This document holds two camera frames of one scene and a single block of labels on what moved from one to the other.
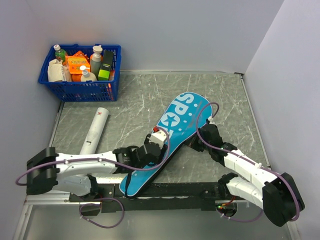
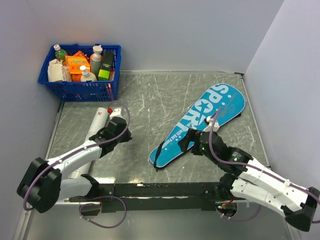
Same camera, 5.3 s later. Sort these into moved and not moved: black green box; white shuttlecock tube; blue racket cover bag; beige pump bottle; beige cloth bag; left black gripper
Moved: left black gripper; blue racket cover bag
Not moved: white shuttlecock tube; black green box; beige pump bottle; beige cloth bag
